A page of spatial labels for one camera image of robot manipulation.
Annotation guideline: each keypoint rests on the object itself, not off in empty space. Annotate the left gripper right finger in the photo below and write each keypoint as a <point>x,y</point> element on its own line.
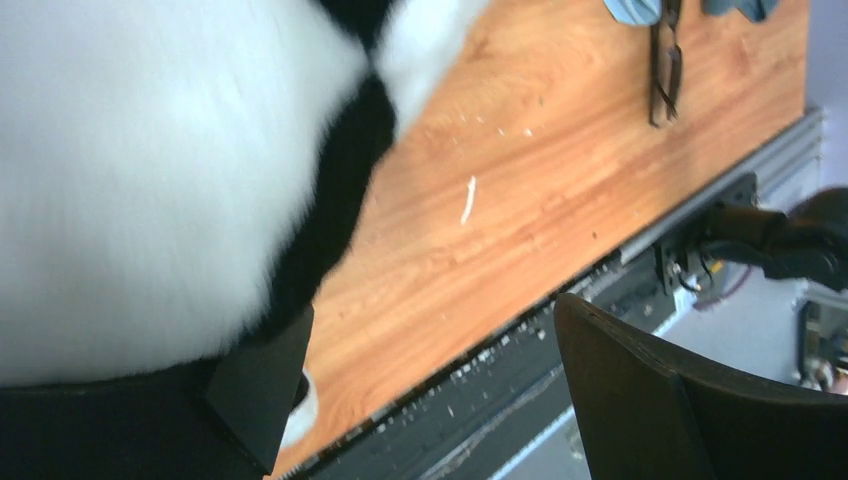
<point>649,409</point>

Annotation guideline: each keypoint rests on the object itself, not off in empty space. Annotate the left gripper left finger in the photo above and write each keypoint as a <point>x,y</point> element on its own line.
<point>250,396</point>

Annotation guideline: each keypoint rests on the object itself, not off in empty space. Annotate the black white checkered pillow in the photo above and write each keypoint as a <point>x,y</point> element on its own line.
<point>178,179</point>

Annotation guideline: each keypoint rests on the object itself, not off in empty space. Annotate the light blue cleaning cloth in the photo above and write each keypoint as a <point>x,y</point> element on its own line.
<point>637,13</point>

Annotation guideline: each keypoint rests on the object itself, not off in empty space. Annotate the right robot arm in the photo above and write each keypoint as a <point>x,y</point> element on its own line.
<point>809,242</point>

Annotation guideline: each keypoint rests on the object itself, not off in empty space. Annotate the black sunglasses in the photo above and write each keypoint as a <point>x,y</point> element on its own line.
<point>666,64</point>

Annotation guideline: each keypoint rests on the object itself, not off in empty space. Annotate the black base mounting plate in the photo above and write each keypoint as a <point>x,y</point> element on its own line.
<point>467,421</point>

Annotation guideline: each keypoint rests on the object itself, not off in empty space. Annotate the white paper scrap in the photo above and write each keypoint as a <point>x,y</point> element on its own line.
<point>469,201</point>

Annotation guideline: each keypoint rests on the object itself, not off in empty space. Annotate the grey-blue towel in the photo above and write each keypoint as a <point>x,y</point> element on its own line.
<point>755,11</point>

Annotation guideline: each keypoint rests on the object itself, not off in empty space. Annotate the aluminium frame rail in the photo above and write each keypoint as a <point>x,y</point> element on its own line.
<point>734,315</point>

